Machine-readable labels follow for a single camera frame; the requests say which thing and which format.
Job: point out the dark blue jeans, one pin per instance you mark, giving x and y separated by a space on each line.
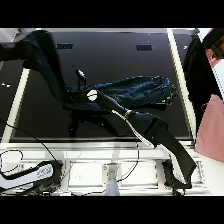
140 88

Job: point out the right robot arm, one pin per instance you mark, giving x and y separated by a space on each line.
166 136

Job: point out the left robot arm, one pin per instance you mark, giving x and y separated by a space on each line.
20 178

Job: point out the black garment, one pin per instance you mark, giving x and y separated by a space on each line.
196 78

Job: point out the pink garment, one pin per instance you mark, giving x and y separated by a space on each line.
212 133

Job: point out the brown checked garment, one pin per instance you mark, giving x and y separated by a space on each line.
216 40

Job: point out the silver frame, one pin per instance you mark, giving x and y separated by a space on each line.
112 186

